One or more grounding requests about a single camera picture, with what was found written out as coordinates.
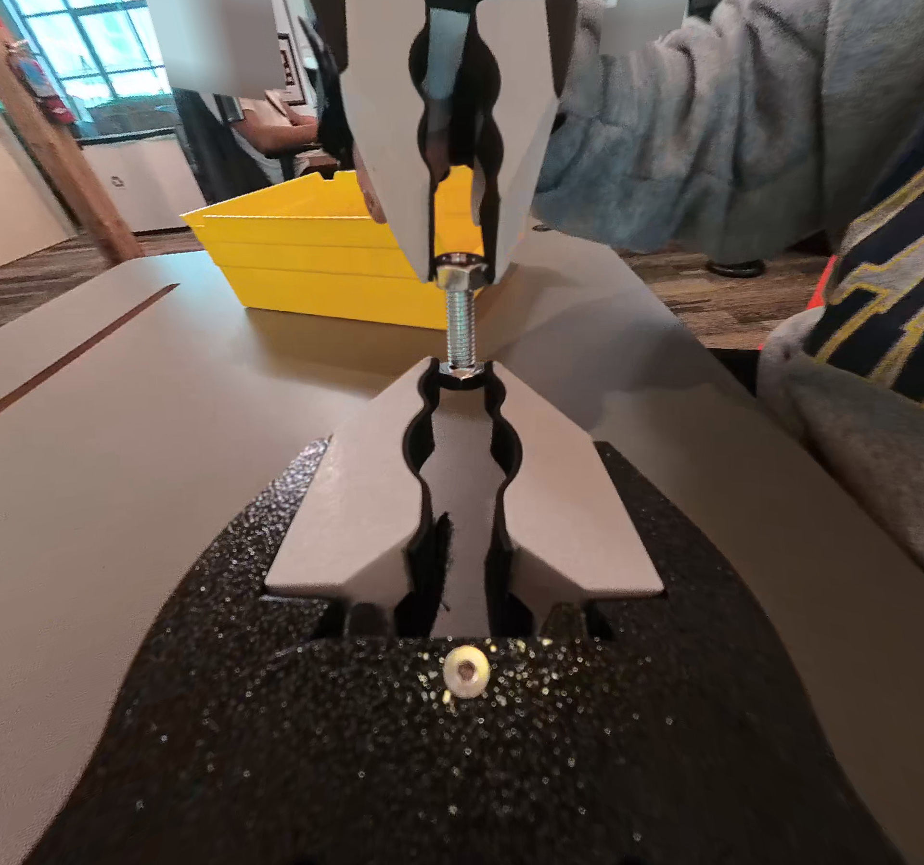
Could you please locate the yellow plastic bin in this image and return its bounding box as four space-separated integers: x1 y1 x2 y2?
179 165 521 332

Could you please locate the white recycling bin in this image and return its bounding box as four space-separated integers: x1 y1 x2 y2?
79 136 206 234

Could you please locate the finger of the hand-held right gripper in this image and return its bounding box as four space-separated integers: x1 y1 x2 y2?
338 0 443 285
462 0 563 287

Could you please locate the person's right hand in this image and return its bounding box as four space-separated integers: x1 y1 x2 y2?
352 143 391 226

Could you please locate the grid pane window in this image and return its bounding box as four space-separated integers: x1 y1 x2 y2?
0 0 174 137

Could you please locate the black hanging jacket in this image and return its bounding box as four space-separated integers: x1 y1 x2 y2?
172 88 271 204

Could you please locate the dark wooden post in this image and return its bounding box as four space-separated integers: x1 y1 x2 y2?
0 21 145 263

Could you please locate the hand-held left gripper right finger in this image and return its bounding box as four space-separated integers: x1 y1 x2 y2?
482 358 665 634

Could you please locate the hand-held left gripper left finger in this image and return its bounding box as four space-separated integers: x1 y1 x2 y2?
264 356 443 611

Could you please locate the person's right forearm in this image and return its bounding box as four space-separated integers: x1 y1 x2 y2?
530 0 924 267

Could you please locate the silver bolt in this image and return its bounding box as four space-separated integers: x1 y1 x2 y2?
433 252 495 369

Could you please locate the red fire extinguisher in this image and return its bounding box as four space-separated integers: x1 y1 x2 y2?
7 42 77 126

